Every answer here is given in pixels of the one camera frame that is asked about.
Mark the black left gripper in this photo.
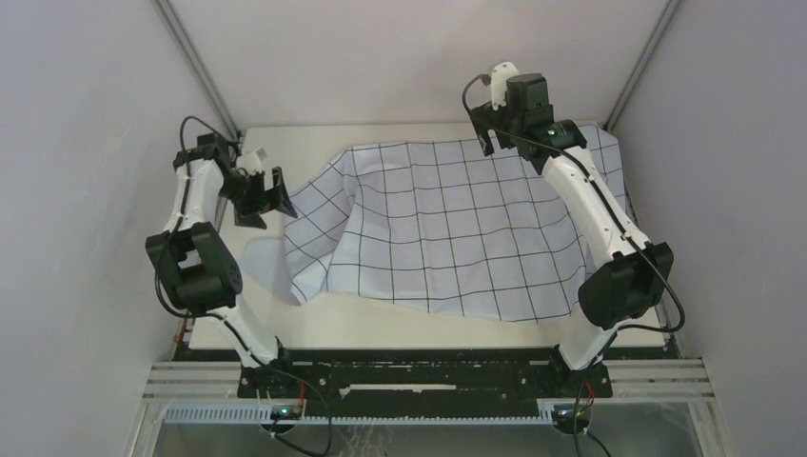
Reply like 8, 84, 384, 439
219, 168, 297, 229

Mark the white checked tablecloth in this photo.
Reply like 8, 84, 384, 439
240, 139, 595, 323

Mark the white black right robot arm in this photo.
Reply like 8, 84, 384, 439
461, 62, 674, 396

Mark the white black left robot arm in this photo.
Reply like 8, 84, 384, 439
145, 132, 298, 397

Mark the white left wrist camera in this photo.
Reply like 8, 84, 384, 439
236, 148, 266, 176

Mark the white slotted cable duct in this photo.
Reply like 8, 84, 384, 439
162, 403, 560, 427

